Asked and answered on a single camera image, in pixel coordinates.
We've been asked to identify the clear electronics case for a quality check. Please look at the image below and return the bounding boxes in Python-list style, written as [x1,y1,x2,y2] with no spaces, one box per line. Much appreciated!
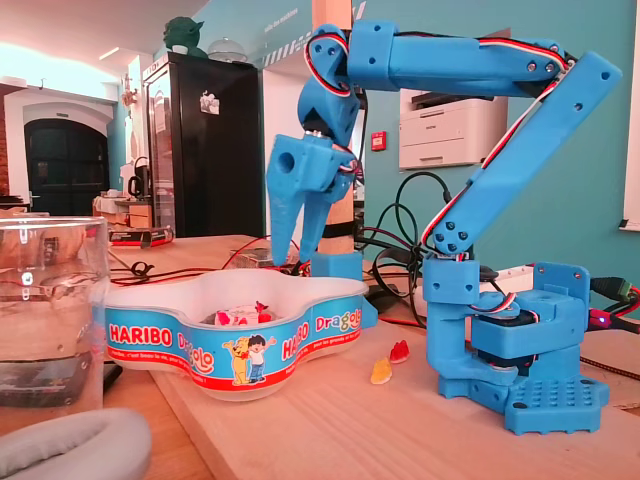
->
[234,247,275,267]

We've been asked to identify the large pale wooden board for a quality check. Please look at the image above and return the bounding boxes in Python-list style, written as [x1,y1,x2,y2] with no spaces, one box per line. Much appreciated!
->
[149,314,640,480]

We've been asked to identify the black green power plug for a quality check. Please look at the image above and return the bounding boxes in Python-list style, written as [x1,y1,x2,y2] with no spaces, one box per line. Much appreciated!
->
[589,276,640,304]

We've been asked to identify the white wall board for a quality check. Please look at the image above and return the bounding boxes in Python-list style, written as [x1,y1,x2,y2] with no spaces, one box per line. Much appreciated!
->
[618,0,640,232]

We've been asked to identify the pale green headphones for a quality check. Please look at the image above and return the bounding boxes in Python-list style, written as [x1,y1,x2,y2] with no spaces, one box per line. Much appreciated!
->
[0,407,153,480]

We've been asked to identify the long red cable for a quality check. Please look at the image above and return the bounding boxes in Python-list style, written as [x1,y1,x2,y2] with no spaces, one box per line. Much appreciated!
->
[107,234,301,289]

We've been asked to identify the white office printer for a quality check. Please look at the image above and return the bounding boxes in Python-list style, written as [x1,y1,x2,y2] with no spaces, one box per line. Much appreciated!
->
[398,89,509,172]

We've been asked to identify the wooden square post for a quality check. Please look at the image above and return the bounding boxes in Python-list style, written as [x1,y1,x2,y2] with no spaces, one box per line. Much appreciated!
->
[312,0,357,256]

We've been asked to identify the green Yoda figure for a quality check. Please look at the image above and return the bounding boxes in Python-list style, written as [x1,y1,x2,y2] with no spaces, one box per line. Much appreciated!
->
[162,16,207,59]

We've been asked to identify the clear drinking glass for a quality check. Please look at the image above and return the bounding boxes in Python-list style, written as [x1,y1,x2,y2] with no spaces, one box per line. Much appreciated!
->
[0,215,112,412]

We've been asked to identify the blue post base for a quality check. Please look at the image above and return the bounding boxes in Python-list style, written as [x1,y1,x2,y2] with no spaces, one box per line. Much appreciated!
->
[310,251,380,329]

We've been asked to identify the black smartphone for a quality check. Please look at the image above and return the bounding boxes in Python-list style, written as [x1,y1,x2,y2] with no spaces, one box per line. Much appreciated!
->
[0,349,124,407]

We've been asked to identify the black red flat box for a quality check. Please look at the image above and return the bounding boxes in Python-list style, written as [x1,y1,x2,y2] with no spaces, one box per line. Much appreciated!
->
[107,225,175,250]

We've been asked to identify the black kettle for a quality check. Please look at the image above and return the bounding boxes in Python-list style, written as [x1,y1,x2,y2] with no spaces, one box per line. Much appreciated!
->
[127,156,151,199]

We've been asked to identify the thick black cable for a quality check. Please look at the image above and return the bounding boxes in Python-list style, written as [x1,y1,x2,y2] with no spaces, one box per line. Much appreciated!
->
[352,171,451,326]

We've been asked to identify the yellow gummy bear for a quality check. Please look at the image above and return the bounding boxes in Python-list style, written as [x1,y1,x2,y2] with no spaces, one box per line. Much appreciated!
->
[369,357,393,386]

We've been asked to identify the black tall fridge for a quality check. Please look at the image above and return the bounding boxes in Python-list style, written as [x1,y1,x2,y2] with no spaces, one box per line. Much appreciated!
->
[142,51,266,239]

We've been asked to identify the clear glass dome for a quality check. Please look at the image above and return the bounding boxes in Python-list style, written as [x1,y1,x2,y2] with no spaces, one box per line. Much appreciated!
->
[207,37,247,64]

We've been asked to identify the Haribo plastic candy bowl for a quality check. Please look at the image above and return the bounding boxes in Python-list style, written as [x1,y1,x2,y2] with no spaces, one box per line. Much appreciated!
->
[103,268,370,404]

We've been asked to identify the dark arched door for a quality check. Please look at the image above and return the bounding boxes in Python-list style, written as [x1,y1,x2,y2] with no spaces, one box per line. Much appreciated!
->
[23,118,110,217]

